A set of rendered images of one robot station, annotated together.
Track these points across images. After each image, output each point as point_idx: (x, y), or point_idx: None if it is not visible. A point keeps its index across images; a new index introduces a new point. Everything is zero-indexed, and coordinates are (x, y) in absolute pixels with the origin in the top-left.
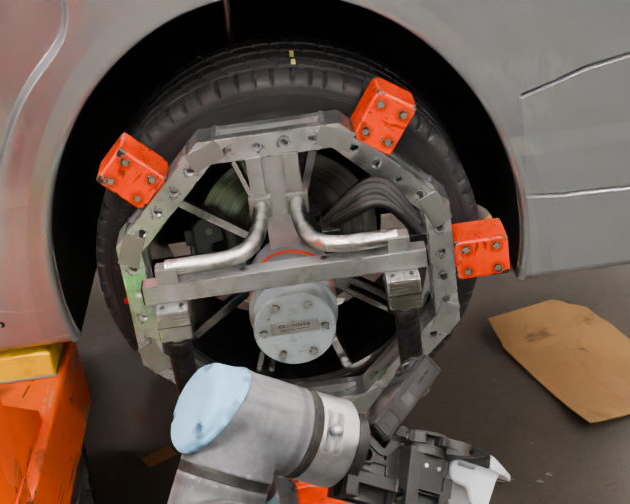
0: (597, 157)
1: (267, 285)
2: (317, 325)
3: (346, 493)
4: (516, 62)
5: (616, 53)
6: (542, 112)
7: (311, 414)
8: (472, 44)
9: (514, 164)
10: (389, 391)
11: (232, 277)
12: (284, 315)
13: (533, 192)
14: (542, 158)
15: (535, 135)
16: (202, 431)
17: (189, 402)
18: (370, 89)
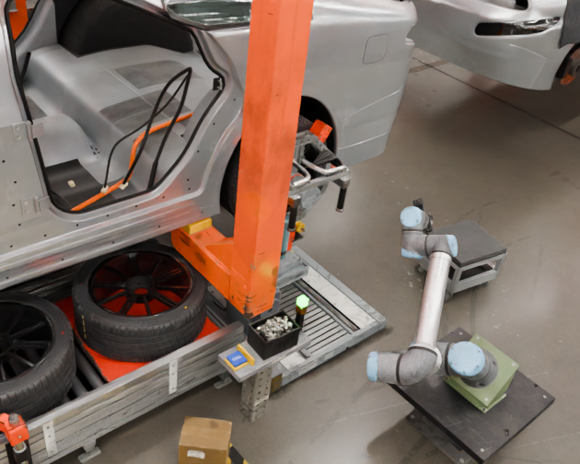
0: (354, 135)
1: (315, 186)
2: (316, 195)
3: (425, 230)
4: (344, 110)
5: (365, 106)
6: (346, 124)
7: (424, 214)
8: (336, 107)
9: (337, 140)
10: (418, 207)
11: (308, 185)
12: (309, 194)
13: (340, 147)
14: (343, 137)
15: (343, 131)
16: (418, 221)
17: (408, 215)
18: (319, 123)
